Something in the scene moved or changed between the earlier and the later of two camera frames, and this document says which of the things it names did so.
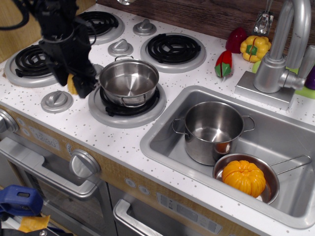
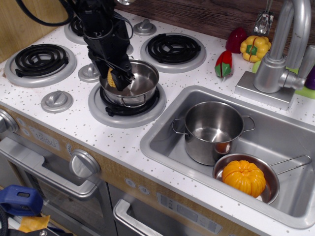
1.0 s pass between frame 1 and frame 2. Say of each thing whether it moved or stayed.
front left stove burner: stayed
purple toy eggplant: stayed
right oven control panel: stayed
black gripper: moved
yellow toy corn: moved
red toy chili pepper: stayed
